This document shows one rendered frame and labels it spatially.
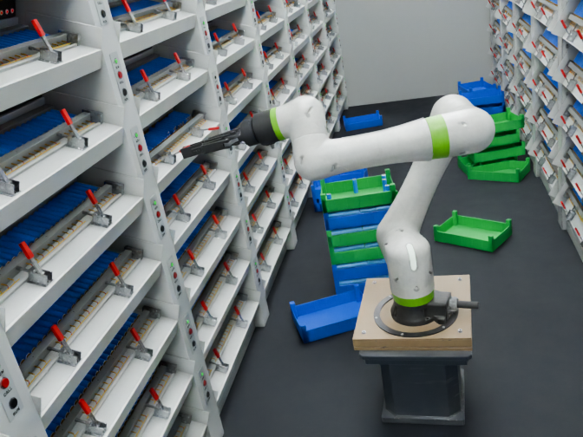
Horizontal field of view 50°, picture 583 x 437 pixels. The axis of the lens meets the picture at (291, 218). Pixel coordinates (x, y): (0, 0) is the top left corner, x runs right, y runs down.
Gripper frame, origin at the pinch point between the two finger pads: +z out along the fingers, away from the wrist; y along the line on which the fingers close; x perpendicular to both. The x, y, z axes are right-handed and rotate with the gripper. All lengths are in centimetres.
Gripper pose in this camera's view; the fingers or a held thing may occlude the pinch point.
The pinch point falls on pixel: (193, 149)
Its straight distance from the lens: 183.7
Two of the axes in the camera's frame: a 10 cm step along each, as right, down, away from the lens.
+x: -3.3, -8.8, -3.4
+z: -9.3, 2.3, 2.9
